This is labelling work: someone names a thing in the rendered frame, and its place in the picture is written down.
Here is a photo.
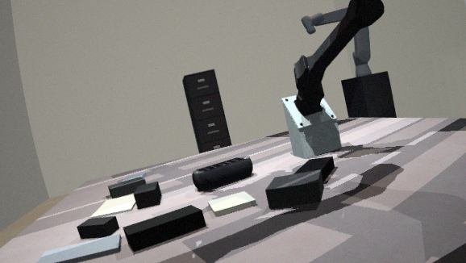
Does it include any white flat panel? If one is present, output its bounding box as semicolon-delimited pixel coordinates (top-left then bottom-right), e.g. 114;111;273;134
91;194;135;219

